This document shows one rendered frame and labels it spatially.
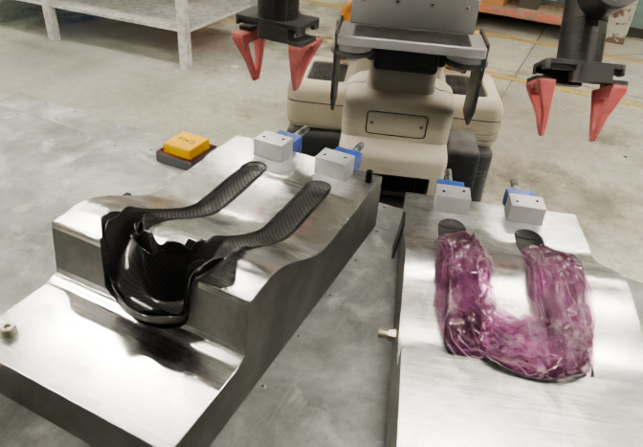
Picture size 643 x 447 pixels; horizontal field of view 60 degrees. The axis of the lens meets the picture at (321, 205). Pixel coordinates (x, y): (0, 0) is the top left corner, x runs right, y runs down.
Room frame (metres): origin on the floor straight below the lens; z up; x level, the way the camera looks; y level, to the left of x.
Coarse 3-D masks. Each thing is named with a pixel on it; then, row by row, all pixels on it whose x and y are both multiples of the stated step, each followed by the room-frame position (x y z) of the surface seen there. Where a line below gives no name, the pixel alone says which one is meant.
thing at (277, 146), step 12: (264, 132) 0.80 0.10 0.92; (288, 132) 0.84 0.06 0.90; (300, 132) 0.86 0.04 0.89; (264, 144) 0.77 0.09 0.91; (276, 144) 0.77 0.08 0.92; (288, 144) 0.78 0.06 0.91; (300, 144) 0.83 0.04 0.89; (264, 156) 0.77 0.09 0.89; (276, 156) 0.76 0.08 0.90; (288, 156) 0.78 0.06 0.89
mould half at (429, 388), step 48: (432, 240) 0.61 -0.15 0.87; (480, 240) 0.64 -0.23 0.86; (576, 240) 0.66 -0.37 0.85; (432, 288) 0.49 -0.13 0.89; (528, 288) 0.50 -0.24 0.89; (624, 288) 0.51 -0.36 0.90; (432, 336) 0.43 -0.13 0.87; (624, 336) 0.44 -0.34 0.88; (432, 384) 0.34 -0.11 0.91; (480, 384) 0.34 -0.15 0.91; (528, 384) 0.34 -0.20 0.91; (576, 384) 0.35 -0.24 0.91; (624, 384) 0.35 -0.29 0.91; (432, 432) 0.29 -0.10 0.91; (480, 432) 0.29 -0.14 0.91; (528, 432) 0.29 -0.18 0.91; (576, 432) 0.30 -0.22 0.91; (624, 432) 0.30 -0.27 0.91
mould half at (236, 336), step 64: (192, 192) 0.66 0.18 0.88; (256, 192) 0.67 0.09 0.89; (64, 256) 0.49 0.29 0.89; (256, 256) 0.47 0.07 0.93; (320, 256) 0.55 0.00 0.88; (0, 320) 0.42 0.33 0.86; (64, 320) 0.43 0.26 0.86; (128, 320) 0.43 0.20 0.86; (192, 320) 0.42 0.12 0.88; (256, 320) 0.41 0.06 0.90; (0, 384) 0.37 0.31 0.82; (64, 384) 0.34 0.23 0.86; (128, 384) 0.35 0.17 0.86; (192, 384) 0.36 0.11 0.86
